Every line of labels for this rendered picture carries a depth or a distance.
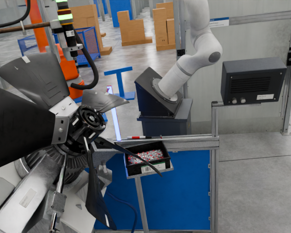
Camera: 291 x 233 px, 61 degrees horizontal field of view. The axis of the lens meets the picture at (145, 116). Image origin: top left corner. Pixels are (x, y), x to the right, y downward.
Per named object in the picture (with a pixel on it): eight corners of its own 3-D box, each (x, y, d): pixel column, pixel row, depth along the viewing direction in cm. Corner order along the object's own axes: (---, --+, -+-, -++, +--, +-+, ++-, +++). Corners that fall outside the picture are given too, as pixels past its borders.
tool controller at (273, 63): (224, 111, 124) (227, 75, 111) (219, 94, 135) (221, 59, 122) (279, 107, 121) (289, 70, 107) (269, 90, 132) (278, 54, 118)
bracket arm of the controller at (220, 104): (212, 108, 127) (212, 103, 126) (211, 106, 130) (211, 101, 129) (260, 106, 124) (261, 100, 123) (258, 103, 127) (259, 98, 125)
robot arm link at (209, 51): (187, 66, 151) (216, 34, 139) (198, 86, 139) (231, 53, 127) (173, 58, 144) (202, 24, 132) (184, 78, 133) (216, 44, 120)
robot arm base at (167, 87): (158, 76, 162) (177, 55, 153) (179, 96, 161) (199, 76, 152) (147, 83, 146) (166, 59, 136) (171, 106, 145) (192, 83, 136)
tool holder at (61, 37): (58, 53, 81) (50, 21, 76) (55, 51, 86) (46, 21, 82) (85, 48, 84) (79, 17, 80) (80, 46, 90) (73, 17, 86)
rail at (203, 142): (64, 156, 149) (60, 144, 146) (66, 151, 153) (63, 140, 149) (219, 149, 137) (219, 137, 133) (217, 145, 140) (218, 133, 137)
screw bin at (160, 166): (127, 178, 119) (125, 166, 116) (124, 158, 134) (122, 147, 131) (172, 169, 121) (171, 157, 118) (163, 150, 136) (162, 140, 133)
